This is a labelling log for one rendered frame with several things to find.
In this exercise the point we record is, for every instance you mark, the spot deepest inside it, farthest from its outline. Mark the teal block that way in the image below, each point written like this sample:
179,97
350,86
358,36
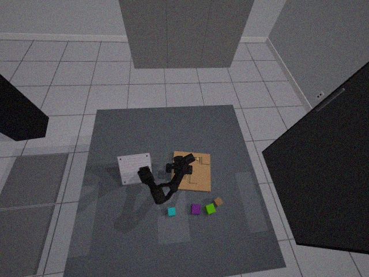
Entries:
171,211

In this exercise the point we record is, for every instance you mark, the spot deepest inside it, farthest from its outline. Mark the purple block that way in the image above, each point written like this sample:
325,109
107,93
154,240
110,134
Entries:
195,208

